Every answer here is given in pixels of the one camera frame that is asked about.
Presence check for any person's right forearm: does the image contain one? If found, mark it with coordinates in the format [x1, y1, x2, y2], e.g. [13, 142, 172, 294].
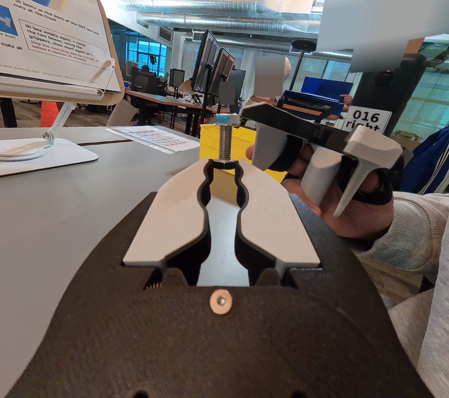
[351, 191, 449, 274]

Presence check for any black disc floor lamp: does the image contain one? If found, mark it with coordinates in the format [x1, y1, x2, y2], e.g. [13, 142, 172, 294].
[290, 39, 318, 90]

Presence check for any orange traffic cone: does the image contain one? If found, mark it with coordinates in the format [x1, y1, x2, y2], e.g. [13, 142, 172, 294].
[40, 100, 61, 128]

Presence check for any steel hex bolt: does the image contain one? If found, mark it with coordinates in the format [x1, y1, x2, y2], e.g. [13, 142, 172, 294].
[211, 124, 235, 169]

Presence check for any laminated paper sheet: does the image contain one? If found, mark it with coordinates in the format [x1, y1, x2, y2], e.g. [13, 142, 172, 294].
[103, 125, 201, 154]

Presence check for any person's right hand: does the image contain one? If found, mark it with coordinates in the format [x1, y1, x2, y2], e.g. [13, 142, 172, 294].
[245, 143, 393, 240]

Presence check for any yellow plastic bin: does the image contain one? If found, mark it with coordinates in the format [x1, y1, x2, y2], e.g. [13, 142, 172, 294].
[199, 124, 288, 188]

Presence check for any blue track jacket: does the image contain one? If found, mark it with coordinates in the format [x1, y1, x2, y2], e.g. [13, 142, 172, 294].
[400, 125, 449, 195]

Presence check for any person's grey sweatshirt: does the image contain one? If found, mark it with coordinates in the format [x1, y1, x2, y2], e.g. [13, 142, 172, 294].
[358, 251, 449, 398]

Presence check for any background work table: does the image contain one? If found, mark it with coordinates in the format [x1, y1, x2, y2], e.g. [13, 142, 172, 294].
[124, 90, 225, 135]

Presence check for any instruction sheet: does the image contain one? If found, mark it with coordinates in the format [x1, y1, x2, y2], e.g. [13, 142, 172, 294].
[0, 0, 121, 93]

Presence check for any white document stand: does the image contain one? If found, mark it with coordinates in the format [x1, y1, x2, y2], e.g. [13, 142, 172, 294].
[0, 1, 125, 177]

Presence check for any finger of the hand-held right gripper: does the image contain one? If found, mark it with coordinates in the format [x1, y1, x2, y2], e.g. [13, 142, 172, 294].
[239, 102, 317, 172]

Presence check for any blue plastic bin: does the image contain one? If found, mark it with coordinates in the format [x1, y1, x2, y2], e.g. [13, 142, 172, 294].
[301, 76, 354, 116]

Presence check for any grey desk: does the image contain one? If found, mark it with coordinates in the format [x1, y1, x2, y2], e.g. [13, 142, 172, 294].
[0, 126, 292, 384]

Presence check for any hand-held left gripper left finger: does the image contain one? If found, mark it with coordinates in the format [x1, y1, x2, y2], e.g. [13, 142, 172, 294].
[122, 157, 214, 264]

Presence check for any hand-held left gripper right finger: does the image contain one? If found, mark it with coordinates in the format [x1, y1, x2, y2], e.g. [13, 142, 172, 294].
[235, 158, 321, 264]

